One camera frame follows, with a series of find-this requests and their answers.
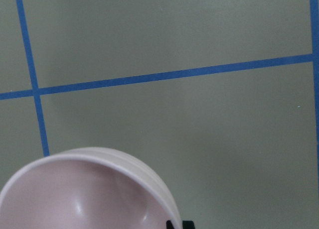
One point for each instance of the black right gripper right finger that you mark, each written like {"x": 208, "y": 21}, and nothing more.
{"x": 188, "y": 225}

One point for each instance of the pink bowl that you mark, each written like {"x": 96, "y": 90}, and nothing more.
{"x": 87, "y": 188}

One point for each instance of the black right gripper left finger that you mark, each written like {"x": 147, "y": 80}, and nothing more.
{"x": 169, "y": 225}

